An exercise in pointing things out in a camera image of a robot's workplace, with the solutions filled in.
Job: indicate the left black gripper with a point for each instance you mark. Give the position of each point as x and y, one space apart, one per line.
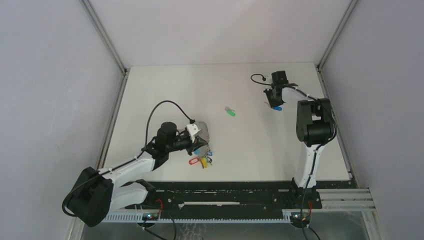
192 146

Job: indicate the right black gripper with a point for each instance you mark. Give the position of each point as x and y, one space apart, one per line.
272 104

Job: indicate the metal key organiser with rings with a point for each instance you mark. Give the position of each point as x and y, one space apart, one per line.
204 158

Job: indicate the key with blue tag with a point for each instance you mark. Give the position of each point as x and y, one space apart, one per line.
276 108

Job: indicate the red tagged key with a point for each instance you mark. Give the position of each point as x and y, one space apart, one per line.
193 161

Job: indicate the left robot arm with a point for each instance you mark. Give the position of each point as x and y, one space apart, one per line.
97 192

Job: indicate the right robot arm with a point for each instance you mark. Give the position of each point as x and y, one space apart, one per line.
315 126

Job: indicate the key with green tag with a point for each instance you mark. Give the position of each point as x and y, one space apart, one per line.
230 111

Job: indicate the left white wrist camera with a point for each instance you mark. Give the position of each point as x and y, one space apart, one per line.
193 130

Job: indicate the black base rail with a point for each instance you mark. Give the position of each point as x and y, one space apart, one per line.
230 200

